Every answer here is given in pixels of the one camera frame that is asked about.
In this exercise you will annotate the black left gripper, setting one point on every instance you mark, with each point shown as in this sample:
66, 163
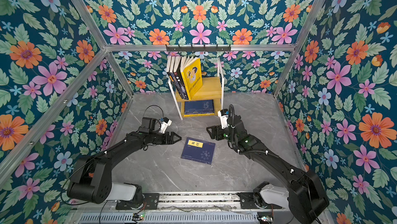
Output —
170, 140

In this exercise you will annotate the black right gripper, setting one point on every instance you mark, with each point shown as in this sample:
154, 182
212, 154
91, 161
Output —
215, 129

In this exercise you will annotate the navy book yellow label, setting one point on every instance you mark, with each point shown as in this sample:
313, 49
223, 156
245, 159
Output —
199, 107

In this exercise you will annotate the yellow cartoon cover book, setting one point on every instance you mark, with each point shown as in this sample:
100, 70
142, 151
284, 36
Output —
191, 74

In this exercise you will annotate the black wolf cover book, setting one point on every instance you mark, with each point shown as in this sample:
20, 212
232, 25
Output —
181, 78

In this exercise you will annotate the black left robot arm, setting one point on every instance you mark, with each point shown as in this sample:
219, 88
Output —
92, 179

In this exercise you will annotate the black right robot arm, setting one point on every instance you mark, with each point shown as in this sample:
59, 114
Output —
302, 192

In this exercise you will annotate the white wooden two-tier shelf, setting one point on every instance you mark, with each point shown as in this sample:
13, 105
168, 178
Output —
212, 88

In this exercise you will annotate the black book leaning on shelf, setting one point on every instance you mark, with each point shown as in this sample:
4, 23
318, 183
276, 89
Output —
169, 70

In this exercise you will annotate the black hook rack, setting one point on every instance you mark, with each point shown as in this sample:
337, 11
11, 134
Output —
197, 48

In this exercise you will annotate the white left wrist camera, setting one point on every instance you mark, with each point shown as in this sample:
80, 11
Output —
165, 123

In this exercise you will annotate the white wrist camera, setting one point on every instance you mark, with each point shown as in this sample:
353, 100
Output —
165, 123
223, 115

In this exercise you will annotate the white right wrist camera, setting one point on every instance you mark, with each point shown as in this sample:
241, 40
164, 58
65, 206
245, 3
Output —
223, 115

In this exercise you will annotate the aluminium mounting rail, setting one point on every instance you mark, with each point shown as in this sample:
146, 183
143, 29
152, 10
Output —
190, 200

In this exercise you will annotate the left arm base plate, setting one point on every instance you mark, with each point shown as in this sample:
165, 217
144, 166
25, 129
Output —
145, 201

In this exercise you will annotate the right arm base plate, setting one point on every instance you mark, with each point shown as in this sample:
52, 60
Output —
247, 202

